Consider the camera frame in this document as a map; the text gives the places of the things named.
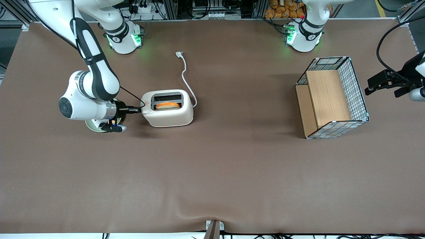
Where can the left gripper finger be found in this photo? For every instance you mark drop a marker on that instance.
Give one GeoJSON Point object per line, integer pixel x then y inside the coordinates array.
{"type": "Point", "coordinates": [382, 80]}
{"type": "Point", "coordinates": [402, 91]}

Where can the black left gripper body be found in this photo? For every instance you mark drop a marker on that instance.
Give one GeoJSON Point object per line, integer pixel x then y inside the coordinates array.
{"type": "Point", "coordinates": [407, 73]}

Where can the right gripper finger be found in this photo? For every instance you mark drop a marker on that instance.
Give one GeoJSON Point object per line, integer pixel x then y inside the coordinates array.
{"type": "Point", "coordinates": [133, 111]}
{"type": "Point", "coordinates": [133, 108]}

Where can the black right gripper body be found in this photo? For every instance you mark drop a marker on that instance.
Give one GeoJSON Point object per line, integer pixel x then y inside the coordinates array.
{"type": "Point", "coordinates": [120, 111]}

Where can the white two-slot toaster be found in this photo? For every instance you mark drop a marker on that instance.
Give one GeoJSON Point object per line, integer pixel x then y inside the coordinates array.
{"type": "Point", "coordinates": [169, 118]}

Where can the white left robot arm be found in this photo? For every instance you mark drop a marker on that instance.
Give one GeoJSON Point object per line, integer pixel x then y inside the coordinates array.
{"type": "Point", "coordinates": [303, 41]}

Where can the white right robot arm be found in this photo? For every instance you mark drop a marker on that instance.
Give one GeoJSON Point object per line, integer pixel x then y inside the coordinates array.
{"type": "Point", "coordinates": [86, 106]}

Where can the pale green round plate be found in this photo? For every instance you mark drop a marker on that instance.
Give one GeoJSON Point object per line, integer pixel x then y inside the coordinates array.
{"type": "Point", "coordinates": [94, 127]}

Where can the toast slice orange crust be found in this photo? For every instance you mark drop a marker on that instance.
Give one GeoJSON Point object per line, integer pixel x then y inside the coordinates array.
{"type": "Point", "coordinates": [167, 106]}

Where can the white power strip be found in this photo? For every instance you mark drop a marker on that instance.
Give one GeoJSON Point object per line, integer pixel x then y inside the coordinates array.
{"type": "Point", "coordinates": [143, 9]}

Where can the pile of orange bread rolls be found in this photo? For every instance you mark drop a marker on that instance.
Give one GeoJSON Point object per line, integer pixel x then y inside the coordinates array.
{"type": "Point", "coordinates": [282, 13]}

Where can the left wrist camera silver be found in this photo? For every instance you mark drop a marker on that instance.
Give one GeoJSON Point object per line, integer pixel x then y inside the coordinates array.
{"type": "Point", "coordinates": [416, 94]}

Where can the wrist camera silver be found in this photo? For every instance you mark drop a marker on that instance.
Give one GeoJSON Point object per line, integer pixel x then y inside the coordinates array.
{"type": "Point", "coordinates": [114, 127]}
{"type": "Point", "coordinates": [416, 94]}

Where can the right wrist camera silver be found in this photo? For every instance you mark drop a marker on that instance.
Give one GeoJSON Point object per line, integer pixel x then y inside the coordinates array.
{"type": "Point", "coordinates": [114, 127]}

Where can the aluminium frame rail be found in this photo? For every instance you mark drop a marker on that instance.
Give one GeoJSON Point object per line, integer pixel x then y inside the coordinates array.
{"type": "Point", "coordinates": [410, 11]}
{"type": "Point", "coordinates": [13, 13]}

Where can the grey camera stand bracket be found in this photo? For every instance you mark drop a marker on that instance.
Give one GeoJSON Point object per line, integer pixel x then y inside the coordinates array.
{"type": "Point", "coordinates": [214, 232]}

